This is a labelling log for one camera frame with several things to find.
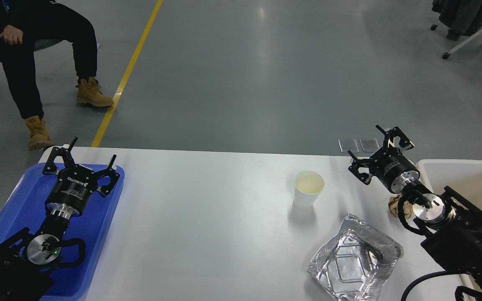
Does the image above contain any right metal floor plate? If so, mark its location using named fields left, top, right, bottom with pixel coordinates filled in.
left=359, top=138, right=380, bottom=153

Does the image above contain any crumpled brown paper ball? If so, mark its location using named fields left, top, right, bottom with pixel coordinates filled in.
left=388, top=193, right=414, bottom=219

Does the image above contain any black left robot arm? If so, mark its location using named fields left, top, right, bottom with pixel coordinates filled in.
left=0, top=143, right=124, bottom=301

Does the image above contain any seated person in black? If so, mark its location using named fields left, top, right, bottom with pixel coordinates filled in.
left=0, top=0, right=115, bottom=151

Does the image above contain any blue plastic tray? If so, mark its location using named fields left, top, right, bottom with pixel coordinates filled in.
left=0, top=163, right=125, bottom=301

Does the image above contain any metal floor plate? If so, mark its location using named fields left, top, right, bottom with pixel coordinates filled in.
left=359, top=138, right=380, bottom=153
left=337, top=138, right=359, bottom=153

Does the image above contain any white paper cup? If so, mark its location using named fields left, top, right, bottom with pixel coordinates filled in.
left=293, top=170, right=325, bottom=208

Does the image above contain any white rolling chair with coat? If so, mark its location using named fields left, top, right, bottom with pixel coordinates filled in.
left=430, top=0, right=482, bottom=60

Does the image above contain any aluminium foil tray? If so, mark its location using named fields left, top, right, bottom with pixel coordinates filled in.
left=307, top=213, right=404, bottom=301

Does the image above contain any left metal floor plate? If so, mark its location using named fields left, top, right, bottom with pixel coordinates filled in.
left=337, top=138, right=359, bottom=153

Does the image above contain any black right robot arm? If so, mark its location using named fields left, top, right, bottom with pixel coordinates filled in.
left=348, top=125, right=482, bottom=301

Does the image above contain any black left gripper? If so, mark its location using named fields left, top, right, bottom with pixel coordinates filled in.
left=42, top=137, right=121, bottom=217

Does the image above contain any beige plastic bin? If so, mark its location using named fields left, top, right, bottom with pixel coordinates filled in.
left=415, top=159, right=482, bottom=301

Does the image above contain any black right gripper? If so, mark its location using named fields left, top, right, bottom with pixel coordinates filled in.
left=347, top=125, right=420, bottom=193

